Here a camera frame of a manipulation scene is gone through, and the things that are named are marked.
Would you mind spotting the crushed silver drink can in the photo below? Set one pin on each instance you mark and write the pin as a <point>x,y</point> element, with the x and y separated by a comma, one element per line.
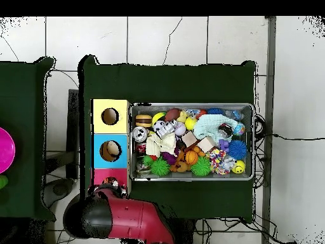
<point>139,134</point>

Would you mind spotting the blue spiky rubber ball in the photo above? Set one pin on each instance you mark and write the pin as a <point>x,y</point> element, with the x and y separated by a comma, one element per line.
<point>238,150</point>

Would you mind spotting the wooden cube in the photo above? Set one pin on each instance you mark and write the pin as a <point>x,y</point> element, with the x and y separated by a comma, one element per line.
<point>189,139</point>

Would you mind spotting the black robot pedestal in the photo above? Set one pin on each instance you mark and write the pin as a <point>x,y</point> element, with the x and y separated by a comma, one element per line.
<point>185,233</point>

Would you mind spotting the beige round toy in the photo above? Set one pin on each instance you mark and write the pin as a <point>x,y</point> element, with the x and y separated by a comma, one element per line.
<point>113,148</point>

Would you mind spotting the orange basketball toy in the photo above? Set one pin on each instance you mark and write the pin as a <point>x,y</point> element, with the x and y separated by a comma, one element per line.
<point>191,157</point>

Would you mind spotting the black and white soccer ball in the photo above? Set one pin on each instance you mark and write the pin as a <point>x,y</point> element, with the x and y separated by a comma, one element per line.
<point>157,125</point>

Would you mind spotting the wooden toy hamburger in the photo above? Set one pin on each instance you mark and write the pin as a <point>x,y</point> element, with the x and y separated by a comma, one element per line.
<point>144,121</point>

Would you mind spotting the black flat panel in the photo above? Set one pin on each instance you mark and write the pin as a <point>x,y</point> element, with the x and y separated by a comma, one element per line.
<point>73,114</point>

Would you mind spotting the grey metal rail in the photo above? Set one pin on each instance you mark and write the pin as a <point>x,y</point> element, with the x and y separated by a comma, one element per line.
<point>270,50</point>

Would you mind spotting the grey oval base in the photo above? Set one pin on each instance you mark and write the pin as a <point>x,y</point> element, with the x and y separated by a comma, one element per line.
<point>59,189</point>

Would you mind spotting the dark green table cloth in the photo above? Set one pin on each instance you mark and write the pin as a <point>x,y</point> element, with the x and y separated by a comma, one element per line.
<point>22,89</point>
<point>165,84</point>

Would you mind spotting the mint green knitted cloth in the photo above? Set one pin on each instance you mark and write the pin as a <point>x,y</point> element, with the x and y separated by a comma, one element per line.
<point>208,124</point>

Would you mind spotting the light green toy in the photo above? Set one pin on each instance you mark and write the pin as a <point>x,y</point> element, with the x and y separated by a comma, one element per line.
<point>3,181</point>

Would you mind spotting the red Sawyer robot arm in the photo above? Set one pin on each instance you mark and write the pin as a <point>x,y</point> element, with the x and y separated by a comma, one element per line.
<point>132,218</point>

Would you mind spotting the cream knitted cloth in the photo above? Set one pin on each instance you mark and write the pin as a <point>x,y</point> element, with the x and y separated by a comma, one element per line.
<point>162,145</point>

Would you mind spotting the pink plastic bowl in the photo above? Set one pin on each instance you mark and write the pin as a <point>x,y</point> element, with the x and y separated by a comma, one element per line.
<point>6,150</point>

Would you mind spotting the silver robot figure toy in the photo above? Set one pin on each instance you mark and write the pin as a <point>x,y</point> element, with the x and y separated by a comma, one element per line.
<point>166,129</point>

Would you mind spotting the white baseball toy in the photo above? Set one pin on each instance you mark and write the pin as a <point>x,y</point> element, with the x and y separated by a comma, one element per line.
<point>180,129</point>

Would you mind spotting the wooden box with three holes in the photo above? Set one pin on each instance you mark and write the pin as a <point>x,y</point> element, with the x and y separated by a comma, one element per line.
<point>119,127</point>

